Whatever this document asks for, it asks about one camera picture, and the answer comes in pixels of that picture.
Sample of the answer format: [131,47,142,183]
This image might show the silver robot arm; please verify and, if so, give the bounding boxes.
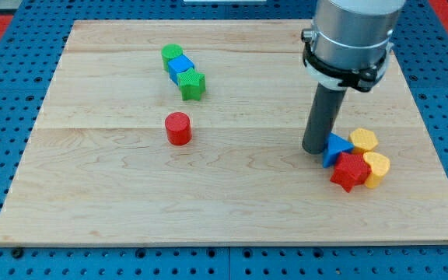
[301,0,405,93]

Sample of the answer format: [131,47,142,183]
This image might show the wooden board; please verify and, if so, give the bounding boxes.
[0,20,448,247]

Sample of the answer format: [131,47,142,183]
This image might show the red cylinder block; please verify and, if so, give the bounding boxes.
[165,112,192,145]

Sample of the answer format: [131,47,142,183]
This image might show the green star block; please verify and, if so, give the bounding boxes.
[177,68,206,101]

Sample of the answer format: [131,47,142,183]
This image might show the blue cube block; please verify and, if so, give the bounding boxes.
[167,54,194,85]

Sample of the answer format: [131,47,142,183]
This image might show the green cylinder block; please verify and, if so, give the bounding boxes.
[160,44,184,72]

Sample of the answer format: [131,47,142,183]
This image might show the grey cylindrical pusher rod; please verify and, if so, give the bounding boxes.
[302,83,347,154]

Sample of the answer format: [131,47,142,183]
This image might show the blue triangle block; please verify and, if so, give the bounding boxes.
[322,133,355,168]

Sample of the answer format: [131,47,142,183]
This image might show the red star block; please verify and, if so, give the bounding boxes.
[330,152,371,193]

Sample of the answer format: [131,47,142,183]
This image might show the yellow hexagon block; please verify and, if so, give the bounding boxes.
[348,128,379,154]

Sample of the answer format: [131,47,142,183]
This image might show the yellow heart block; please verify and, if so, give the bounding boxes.
[362,152,390,189]

